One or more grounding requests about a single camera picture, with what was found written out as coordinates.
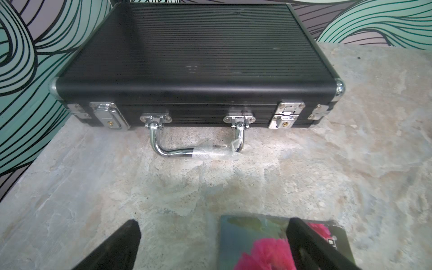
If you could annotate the black aluminium briefcase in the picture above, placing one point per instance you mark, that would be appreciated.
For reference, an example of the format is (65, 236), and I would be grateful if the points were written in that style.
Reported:
(199, 65)

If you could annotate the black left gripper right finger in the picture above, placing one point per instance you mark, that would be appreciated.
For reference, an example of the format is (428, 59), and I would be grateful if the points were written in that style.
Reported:
(303, 239)

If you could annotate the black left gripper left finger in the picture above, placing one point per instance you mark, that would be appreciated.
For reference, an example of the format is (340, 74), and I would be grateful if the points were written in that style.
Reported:
(117, 252)

